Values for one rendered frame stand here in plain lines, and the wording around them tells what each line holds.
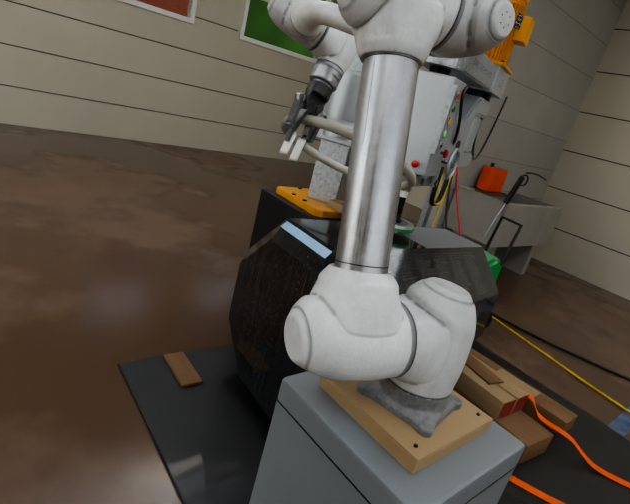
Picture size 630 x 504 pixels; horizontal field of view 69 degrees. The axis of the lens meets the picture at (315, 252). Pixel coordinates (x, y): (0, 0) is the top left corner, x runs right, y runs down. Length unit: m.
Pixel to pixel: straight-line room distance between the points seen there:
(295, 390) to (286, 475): 0.20
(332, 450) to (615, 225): 6.09
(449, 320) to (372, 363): 0.17
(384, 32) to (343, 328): 0.50
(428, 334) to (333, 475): 0.34
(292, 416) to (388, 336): 0.33
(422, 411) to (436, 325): 0.19
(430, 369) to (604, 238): 6.00
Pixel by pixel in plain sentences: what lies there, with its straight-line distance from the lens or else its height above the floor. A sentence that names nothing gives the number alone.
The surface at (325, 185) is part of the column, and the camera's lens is 2.84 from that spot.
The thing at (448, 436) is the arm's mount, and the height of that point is 0.84.
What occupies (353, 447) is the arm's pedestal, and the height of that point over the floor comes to 0.80.
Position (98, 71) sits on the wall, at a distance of 7.63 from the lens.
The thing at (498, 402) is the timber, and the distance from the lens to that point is 2.55.
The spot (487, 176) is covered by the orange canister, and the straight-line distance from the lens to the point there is 5.32.
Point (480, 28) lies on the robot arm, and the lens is 0.94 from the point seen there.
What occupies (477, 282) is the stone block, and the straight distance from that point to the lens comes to 2.37.
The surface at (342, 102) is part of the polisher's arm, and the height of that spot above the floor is 1.38.
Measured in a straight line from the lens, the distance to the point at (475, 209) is 4.98.
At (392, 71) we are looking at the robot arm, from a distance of 0.84.
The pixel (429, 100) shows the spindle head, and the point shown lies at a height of 1.48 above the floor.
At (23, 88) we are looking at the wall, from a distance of 7.53.
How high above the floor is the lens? 1.40
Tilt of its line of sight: 19 degrees down
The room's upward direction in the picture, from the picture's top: 15 degrees clockwise
